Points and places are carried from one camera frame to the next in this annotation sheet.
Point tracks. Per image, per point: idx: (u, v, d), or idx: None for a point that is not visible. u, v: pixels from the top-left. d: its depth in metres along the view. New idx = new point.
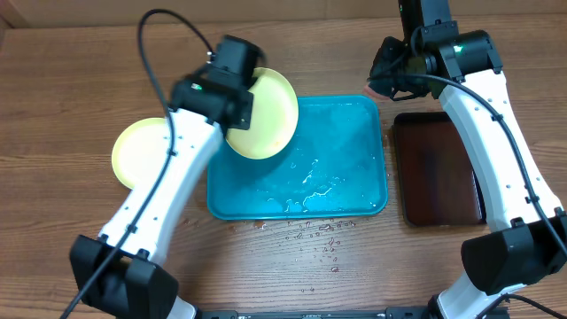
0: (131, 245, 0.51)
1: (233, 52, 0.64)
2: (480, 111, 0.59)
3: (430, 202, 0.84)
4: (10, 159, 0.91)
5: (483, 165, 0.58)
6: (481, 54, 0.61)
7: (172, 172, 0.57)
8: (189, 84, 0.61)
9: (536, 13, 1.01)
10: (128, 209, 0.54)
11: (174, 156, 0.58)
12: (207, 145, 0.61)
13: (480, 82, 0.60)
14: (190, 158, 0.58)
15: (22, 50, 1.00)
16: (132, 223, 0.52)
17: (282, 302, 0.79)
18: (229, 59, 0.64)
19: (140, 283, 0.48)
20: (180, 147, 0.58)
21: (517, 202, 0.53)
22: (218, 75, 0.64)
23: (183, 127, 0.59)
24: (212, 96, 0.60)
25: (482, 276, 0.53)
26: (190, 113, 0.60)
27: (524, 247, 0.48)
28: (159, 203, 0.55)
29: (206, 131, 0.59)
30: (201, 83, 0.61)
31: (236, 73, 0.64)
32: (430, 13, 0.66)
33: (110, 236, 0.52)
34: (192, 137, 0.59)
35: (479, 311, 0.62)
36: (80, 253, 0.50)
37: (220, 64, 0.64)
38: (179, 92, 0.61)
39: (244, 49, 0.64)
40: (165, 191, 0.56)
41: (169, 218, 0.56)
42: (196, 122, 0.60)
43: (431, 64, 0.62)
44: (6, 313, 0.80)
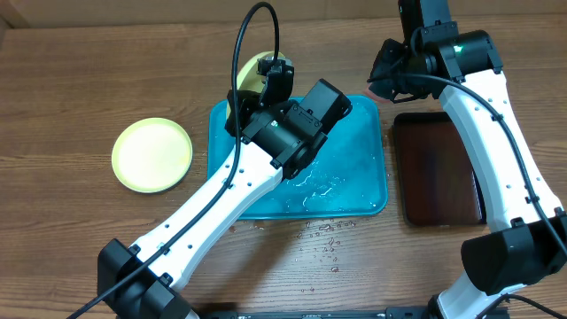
0: (159, 265, 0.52)
1: (322, 98, 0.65)
2: (480, 111, 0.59)
3: (430, 202, 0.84)
4: (11, 159, 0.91)
5: (484, 166, 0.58)
6: (481, 55, 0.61)
7: (222, 203, 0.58)
8: (269, 119, 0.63)
9: (536, 13, 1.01)
10: (169, 229, 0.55)
11: (230, 188, 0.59)
12: (261, 187, 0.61)
13: (479, 81, 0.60)
14: (243, 194, 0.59)
15: (22, 50, 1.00)
16: (166, 244, 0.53)
17: (282, 302, 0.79)
18: (317, 103, 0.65)
19: (156, 307, 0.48)
20: (237, 181, 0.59)
21: (518, 202, 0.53)
22: (299, 114, 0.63)
23: (248, 161, 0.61)
24: (285, 137, 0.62)
25: (482, 276, 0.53)
26: (260, 150, 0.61)
27: (526, 248, 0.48)
28: (199, 231, 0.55)
29: (269, 172, 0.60)
30: (279, 121, 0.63)
31: (318, 120, 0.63)
32: (430, 14, 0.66)
33: (142, 249, 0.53)
34: (252, 175, 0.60)
35: (479, 311, 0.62)
36: (110, 257, 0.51)
37: (305, 105, 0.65)
38: (258, 124, 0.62)
39: (334, 97, 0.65)
40: (211, 220, 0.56)
41: (202, 247, 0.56)
42: (263, 160, 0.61)
43: (431, 64, 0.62)
44: (6, 313, 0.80)
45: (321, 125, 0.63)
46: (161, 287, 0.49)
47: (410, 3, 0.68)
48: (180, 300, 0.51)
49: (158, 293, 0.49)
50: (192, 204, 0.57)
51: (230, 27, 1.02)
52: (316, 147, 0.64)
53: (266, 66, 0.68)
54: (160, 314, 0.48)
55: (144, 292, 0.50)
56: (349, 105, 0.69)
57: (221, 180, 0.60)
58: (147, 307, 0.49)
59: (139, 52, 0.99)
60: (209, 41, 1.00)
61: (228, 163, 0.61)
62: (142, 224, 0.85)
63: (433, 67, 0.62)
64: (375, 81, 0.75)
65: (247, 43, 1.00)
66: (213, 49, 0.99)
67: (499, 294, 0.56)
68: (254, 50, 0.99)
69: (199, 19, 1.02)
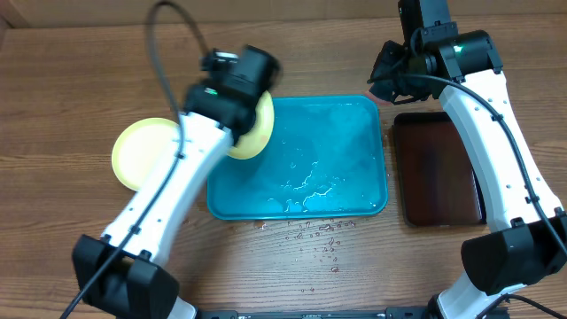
0: (133, 245, 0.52)
1: (252, 61, 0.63)
2: (479, 111, 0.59)
3: (430, 202, 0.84)
4: (11, 159, 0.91)
5: (484, 166, 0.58)
6: (481, 55, 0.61)
7: (178, 175, 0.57)
8: (203, 89, 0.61)
9: (536, 14, 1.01)
10: (134, 211, 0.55)
11: (182, 159, 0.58)
12: (216, 150, 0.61)
13: (480, 82, 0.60)
14: (198, 161, 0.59)
15: (22, 50, 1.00)
16: (135, 224, 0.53)
17: (282, 302, 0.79)
18: (246, 67, 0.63)
19: (142, 283, 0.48)
20: (189, 151, 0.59)
21: (517, 202, 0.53)
22: (233, 82, 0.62)
23: (195, 130, 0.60)
24: (223, 101, 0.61)
25: (481, 276, 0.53)
26: (203, 118, 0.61)
27: (525, 246, 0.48)
28: (163, 205, 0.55)
29: (217, 136, 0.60)
30: (214, 88, 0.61)
31: (252, 81, 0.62)
32: (430, 15, 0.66)
33: (112, 236, 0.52)
34: (203, 141, 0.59)
35: (479, 310, 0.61)
36: (82, 257, 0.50)
37: (236, 71, 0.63)
38: (193, 93, 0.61)
39: (262, 58, 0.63)
40: (171, 192, 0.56)
41: (173, 219, 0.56)
42: (207, 127, 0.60)
43: (431, 64, 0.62)
44: (6, 313, 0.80)
45: (255, 84, 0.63)
46: (143, 265, 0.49)
47: (410, 3, 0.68)
48: (164, 272, 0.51)
49: (139, 272, 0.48)
50: (151, 184, 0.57)
51: (230, 27, 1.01)
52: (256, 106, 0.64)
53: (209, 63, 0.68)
54: (149, 288, 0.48)
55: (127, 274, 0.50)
56: (280, 67, 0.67)
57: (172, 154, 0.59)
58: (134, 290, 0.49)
59: (139, 52, 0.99)
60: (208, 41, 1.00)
61: (174, 137, 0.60)
62: None
63: (433, 68, 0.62)
64: (375, 82, 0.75)
65: (247, 43, 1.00)
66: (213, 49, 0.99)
67: (499, 294, 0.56)
68: None
69: (199, 19, 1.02)
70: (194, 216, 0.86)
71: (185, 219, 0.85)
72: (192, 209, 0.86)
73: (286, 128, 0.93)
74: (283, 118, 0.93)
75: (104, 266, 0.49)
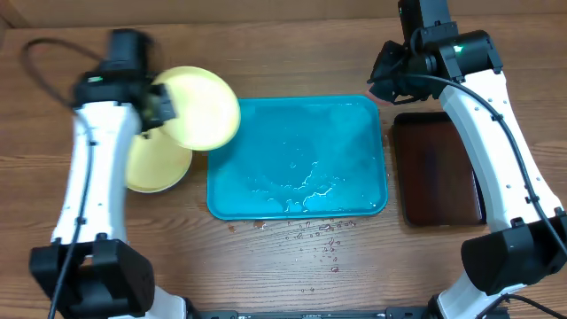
0: (87, 235, 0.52)
1: (122, 42, 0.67)
2: (479, 111, 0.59)
3: (430, 202, 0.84)
4: (11, 159, 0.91)
5: (484, 165, 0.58)
6: (480, 55, 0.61)
7: (99, 161, 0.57)
8: (87, 79, 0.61)
9: (535, 13, 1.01)
10: (71, 208, 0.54)
11: (96, 145, 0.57)
12: (127, 128, 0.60)
13: (480, 82, 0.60)
14: (112, 142, 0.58)
15: (23, 50, 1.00)
16: (80, 216, 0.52)
17: (282, 302, 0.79)
18: (125, 50, 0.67)
19: (111, 264, 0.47)
20: (99, 136, 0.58)
21: (518, 202, 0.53)
22: (112, 69, 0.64)
23: (96, 118, 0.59)
24: (109, 84, 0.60)
25: (481, 276, 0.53)
26: (98, 104, 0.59)
27: (524, 245, 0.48)
28: (98, 189, 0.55)
29: (120, 114, 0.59)
30: (100, 75, 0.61)
31: (132, 62, 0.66)
32: (430, 15, 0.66)
33: (64, 237, 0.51)
34: (109, 123, 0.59)
35: (479, 311, 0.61)
36: (41, 273, 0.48)
37: (113, 57, 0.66)
38: (81, 87, 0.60)
39: (130, 36, 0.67)
40: (101, 176, 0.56)
41: (115, 199, 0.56)
42: (107, 110, 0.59)
43: (431, 64, 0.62)
44: (7, 313, 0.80)
45: (137, 65, 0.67)
46: (101, 250, 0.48)
47: (410, 3, 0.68)
48: (128, 248, 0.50)
49: (102, 257, 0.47)
50: (77, 180, 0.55)
51: (230, 27, 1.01)
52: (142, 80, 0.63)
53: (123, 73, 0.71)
54: (120, 266, 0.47)
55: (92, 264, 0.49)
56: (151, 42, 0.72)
57: (83, 146, 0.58)
58: (106, 278, 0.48)
59: None
60: (208, 41, 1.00)
61: (78, 131, 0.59)
62: (143, 224, 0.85)
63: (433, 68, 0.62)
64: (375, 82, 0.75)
65: (247, 43, 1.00)
66: (213, 49, 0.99)
67: (499, 294, 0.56)
68: (254, 50, 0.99)
69: (199, 19, 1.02)
70: (194, 216, 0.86)
71: (185, 219, 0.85)
72: (192, 209, 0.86)
73: (286, 128, 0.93)
74: (283, 119, 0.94)
75: (65, 270, 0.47)
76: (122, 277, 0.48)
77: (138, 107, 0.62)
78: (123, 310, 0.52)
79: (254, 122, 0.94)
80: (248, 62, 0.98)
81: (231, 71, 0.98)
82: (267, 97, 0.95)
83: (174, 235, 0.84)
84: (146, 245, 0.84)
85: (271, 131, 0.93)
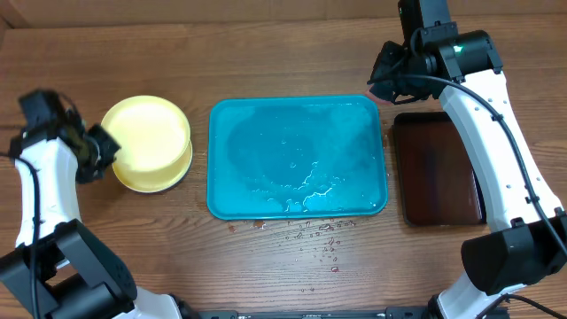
0: (45, 231, 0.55)
1: (38, 100, 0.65)
2: (480, 111, 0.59)
3: (430, 202, 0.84)
4: (11, 159, 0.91)
5: (484, 165, 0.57)
6: (480, 56, 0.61)
7: (46, 179, 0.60)
8: (22, 136, 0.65)
9: (535, 13, 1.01)
10: (27, 221, 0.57)
11: (40, 171, 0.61)
12: (65, 151, 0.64)
13: (480, 82, 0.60)
14: (53, 162, 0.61)
15: (22, 50, 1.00)
16: (37, 218, 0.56)
17: (282, 302, 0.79)
18: (42, 108, 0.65)
19: (73, 241, 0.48)
20: (40, 163, 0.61)
21: (517, 202, 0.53)
22: (34, 125, 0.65)
23: (34, 153, 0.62)
24: (38, 136, 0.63)
25: (482, 276, 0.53)
26: (34, 150, 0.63)
27: (520, 241, 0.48)
28: (51, 194, 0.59)
29: (53, 146, 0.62)
30: (29, 132, 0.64)
31: (50, 113, 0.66)
32: (430, 15, 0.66)
33: (26, 240, 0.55)
34: (45, 151, 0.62)
35: (479, 311, 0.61)
36: (12, 277, 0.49)
37: (34, 115, 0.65)
38: (18, 145, 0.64)
39: (42, 96, 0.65)
40: (51, 186, 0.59)
41: (68, 202, 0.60)
42: (41, 149, 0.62)
43: (431, 65, 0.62)
44: (6, 313, 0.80)
45: (53, 112, 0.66)
46: (64, 232, 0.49)
47: (410, 3, 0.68)
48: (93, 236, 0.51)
49: (62, 239, 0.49)
50: (28, 198, 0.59)
51: (230, 27, 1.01)
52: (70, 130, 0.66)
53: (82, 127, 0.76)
54: (81, 238, 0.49)
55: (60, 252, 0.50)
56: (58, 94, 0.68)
57: (27, 175, 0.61)
58: (78, 261, 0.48)
59: (139, 52, 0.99)
60: (208, 41, 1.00)
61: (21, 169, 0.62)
62: (143, 225, 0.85)
63: (433, 69, 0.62)
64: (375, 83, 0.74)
65: (247, 42, 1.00)
66: (213, 49, 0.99)
67: (499, 294, 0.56)
68: (254, 50, 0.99)
69: (199, 19, 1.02)
70: (194, 216, 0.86)
71: (185, 219, 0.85)
72: (191, 209, 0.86)
73: (286, 128, 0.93)
74: (283, 119, 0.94)
75: (33, 262, 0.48)
76: (91, 255, 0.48)
77: (70, 147, 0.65)
78: (112, 305, 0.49)
79: (254, 122, 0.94)
80: (248, 62, 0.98)
81: (231, 71, 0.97)
82: (267, 97, 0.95)
83: (173, 235, 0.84)
84: (146, 245, 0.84)
85: (271, 131, 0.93)
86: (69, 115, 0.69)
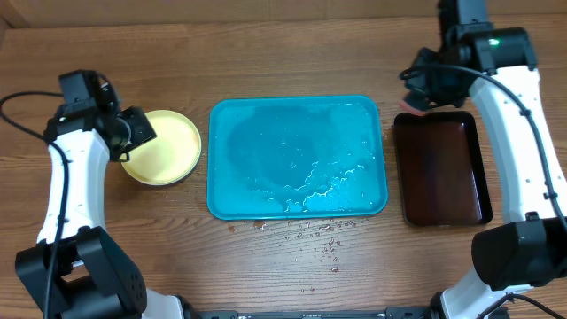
0: (68, 232, 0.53)
1: (74, 85, 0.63)
2: (509, 104, 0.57)
3: (430, 203, 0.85)
4: (10, 159, 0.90)
5: (505, 158, 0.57)
6: (516, 53, 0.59)
7: (76, 175, 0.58)
8: (58, 119, 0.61)
9: (534, 14, 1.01)
10: (52, 216, 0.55)
11: (71, 163, 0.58)
12: (97, 150, 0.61)
13: (510, 76, 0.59)
14: (86, 161, 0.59)
15: (22, 50, 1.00)
16: (61, 215, 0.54)
17: (281, 302, 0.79)
18: (79, 91, 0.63)
19: (93, 250, 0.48)
20: (73, 154, 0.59)
21: (535, 198, 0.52)
22: (73, 108, 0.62)
23: (70, 145, 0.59)
24: (75, 123, 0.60)
25: (491, 268, 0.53)
26: (69, 134, 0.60)
27: (533, 235, 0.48)
28: (77, 190, 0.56)
29: (88, 138, 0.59)
30: (67, 116, 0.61)
31: (89, 97, 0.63)
32: (466, 11, 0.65)
33: (47, 238, 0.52)
34: (79, 145, 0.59)
35: (482, 309, 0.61)
36: (29, 272, 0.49)
37: (71, 98, 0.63)
38: (52, 126, 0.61)
39: (80, 77, 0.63)
40: (80, 182, 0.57)
41: (95, 203, 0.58)
42: (78, 140, 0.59)
43: (465, 55, 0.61)
44: (5, 313, 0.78)
45: (92, 97, 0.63)
46: (86, 237, 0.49)
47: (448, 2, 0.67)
48: (112, 245, 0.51)
49: (84, 247, 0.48)
50: (55, 190, 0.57)
51: (230, 27, 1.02)
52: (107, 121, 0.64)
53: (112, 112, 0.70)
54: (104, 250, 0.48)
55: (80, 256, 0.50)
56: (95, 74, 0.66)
57: (58, 166, 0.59)
58: (96, 268, 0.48)
59: (139, 52, 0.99)
60: (208, 41, 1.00)
61: (53, 157, 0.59)
62: (143, 225, 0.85)
63: (468, 60, 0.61)
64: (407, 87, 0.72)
65: (247, 42, 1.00)
66: (213, 49, 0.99)
67: (504, 292, 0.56)
68: (254, 50, 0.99)
69: (200, 19, 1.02)
70: (194, 216, 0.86)
71: (185, 219, 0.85)
72: (192, 209, 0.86)
73: (286, 128, 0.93)
74: (283, 119, 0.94)
75: (50, 259, 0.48)
76: (109, 265, 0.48)
77: (104, 139, 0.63)
78: (119, 312, 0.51)
79: (254, 122, 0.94)
80: (248, 62, 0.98)
81: (231, 71, 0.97)
82: (267, 97, 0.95)
83: (173, 235, 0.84)
84: (146, 245, 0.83)
85: (271, 132, 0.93)
86: (104, 93, 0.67)
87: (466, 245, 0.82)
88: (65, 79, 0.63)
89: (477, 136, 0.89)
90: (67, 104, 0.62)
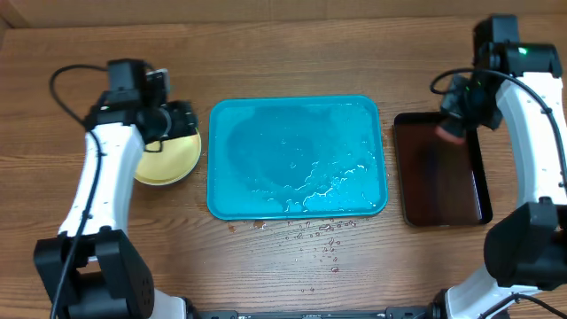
0: (90, 229, 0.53)
1: (121, 73, 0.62)
2: (532, 104, 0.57)
3: (430, 203, 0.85)
4: (11, 159, 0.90)
5: (524, 152, 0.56)
6: (541, 66, 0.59)
7: (108, 169, 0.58)
8: (101, 106, 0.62)
9: (535, 13, 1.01)
10: (78, 208, 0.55)
11: (104, 157, 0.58)
12: (132, 146, 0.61)
13: (537, 80, 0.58)
14: (120, 157, 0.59)
15: (22, 50, 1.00)
16: (87, 211, 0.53)
17: (282, 302, 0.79)
18: (125, 81, 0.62)
19: (111, 253, 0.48)
20: (108, 148, 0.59)
21: (550, 185, 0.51)
22: (117, 96, 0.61)
23: (108, 135, 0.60)
24: (118, 114, 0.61)
25: (500, 261, 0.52)
26: (109, 126, 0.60)
27: (546, 219, 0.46)
28: (105, 189, 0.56)
29: (127, 133, 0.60)
30: (111, 105, 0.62)
31: (133, 88, 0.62)
32: (502, 24, 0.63)
33: (68, 231, 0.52)
34: (115, 139, 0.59)
35: (484, 310, 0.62)
36: (45, 262, 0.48)
37: (115, 86, 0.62)
38: (94, 113, 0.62)
39: (128, 66, 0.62)
40: (109, 178, 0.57)
41: (119, 202, 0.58)
42: (117, 130, 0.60)
43: (493, 62, 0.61)
44: (5, 313, 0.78)
45: (136, 89, 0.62)
46: (105, 237, 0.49)
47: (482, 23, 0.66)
48: (128, 247, 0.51)
49: (104, 249, 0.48)
50: (84, 182, 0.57)
51: (230, 27, 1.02)
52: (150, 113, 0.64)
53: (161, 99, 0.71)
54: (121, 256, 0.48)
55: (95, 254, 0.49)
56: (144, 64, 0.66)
57: (93, 157, 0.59)
58: (108, 271, 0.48)
59: (139, 52, 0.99)
60: (208, 41, 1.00)
61: (89, 146, 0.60)
62: (143, 225, 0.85)
63: (495, 67, 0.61)
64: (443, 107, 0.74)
65: (247, 42, 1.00)
66: (213, 49, 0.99)
67: (510, 291, 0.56)
68: (254, 50, 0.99)
69: (200, 19, 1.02)
70: (194, 216, 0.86)
71: (185, 219, 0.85)
72: (192, 209, 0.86)
73: (286, 128, 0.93)
74: (283, 119, 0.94)
75: (70, 252, 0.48)
76: (122, 271, 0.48)
77: (140, 136, 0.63)
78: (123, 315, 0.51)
79: (254, 122, 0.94)
80: (247, 62, 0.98)
81: (231, 71, 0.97)
82: (267, 97, 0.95)
83: (173, 235, 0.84)
84: (145, 245, 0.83)
85: (271, 132, 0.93)
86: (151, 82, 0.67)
87: (466, 245, 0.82)
88: (113, 65, 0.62)
89: (477, 136, 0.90)
90: (113, 90, 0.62)
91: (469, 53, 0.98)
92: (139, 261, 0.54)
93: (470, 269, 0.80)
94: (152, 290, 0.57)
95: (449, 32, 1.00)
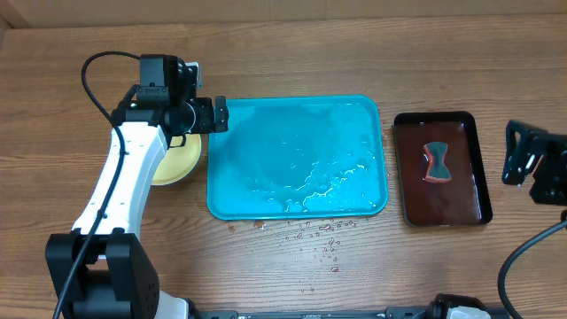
0: (104, 228, 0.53)
1: (153, 69, 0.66)
2: None
3: (428, 204, 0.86)
4: (10, 159, 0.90)
5: None
6: None
7: (128, 168, 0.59)
8: (127, 104, 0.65)
9: (536, 13, 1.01)
10: (95, 205, 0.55)
11: (128, 155, 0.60)
12: (155, 148, 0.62)
13: None
14: (141, 156, 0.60)
15: (22, 50, 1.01)
16: (102, 210, 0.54)
17: (282, 302, 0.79)
18: (157, 77, 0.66)
19: (121, 257, 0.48)
20: (131, 147, 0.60)
21: None
22: (146, 91, 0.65)
23: (133, 133, 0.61)
24: (144, 111, 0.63)
25: None
26: (135, 123, 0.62)
27: None
28: (123, 190, 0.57)
29: (152, 133, 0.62)
30: (138, 102, 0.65)
31: (164, 85, 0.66)
32: None
33: (82, 229, 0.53)
34: (141, 138, 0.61)
35: None
36: (57, 257, 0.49)
37: (144, 81, 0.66)
38: (122, 109, 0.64)
39: (161, 63, 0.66)
40: (128, 177, 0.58)
41: (135, 204, 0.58)
42: (143, 129, 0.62)
43: None
44: (5, 313, 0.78)
45: (166, 86, 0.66)
46: (118, 240, 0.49)
47: None
48: (139, 251, 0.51)
49: (115, 252, 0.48)
50: (104, 179, 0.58)
51: (230, 27, 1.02)
52: (178, 110, 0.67)
53: (190, 93, 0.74)
54: (130, 261, 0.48)
55: (104, 253, 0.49)
56: (176, 60, 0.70)
57: (116, 153, 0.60)
58: (117, 272, 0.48)
59: (138, 51, 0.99)
60: (208, 41, 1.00)
61: (113, 143, 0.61)
62: (143, 225, 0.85)
63: None
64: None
65: (247, 42, 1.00)
66: (213, 49, 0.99)
67: None
68: (254, 50, 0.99)
69: (199, 19, 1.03)
70: (194, 216, 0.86)
71: (185, 220, 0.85)
72: (192, 209, 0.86)
73: (286, 128, 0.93)
74: (283, 119, 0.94)
75: (83, 249, 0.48)
76: (131, 275, 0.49)
77: (165, 137, 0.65)
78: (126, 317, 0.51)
79: (254, 122, 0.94)
80: (247, 62, 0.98)
81: (231, 71, 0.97)
82: (267, 97, 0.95)
83: (173, 235, 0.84)
84: (146, 245, 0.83)
85: (271, 131, 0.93)
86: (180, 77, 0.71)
87: (466, 245, 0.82)
88: (145, 58, 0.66)
89: (477, 136, 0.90)
90: (141, 87, 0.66)
91: (469, 53, 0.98)
92: (146, 267, 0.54)
93: (470, 269, 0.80)
94: (156, 295, 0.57)
95: (448, 32, 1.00)
